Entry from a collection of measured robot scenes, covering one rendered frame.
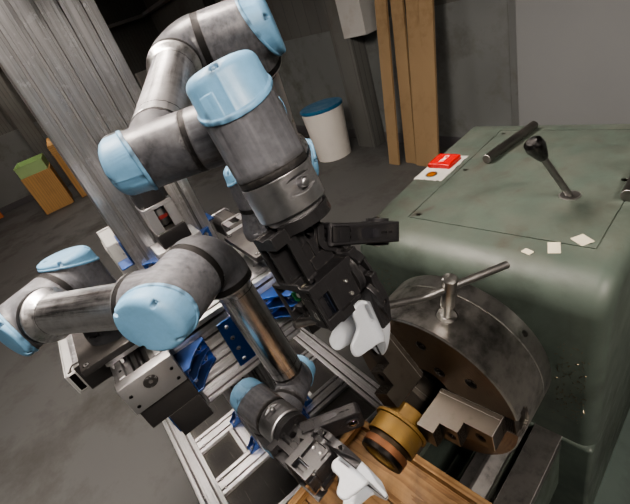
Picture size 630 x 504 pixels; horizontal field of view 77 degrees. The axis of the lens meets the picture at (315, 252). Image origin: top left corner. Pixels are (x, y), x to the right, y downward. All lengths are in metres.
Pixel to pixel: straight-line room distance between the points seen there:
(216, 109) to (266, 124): 0.04
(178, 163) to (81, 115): 0.71
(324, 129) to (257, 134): 4.44
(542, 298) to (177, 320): 0.56
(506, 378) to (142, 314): 0.55
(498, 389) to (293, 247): 0.39
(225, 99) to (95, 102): 0.84
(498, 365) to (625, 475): 0.72
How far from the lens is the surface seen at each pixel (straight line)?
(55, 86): 1.18
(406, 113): 4.19
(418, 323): 0.66
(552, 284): 0.71
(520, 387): 0.70
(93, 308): 0.79
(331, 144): 4.87
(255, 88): 0.37
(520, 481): 0.93
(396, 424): 0.70
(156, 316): 0.64
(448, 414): 0.72
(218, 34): 0.82
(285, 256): 0.41
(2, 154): 10.05
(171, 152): 0.49
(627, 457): 1.37
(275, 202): 0.38
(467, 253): 0.76
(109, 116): 1.19
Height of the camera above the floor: 1.70
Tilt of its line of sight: 31 degrees down
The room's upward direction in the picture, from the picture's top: 20 degrees counter-clockwise
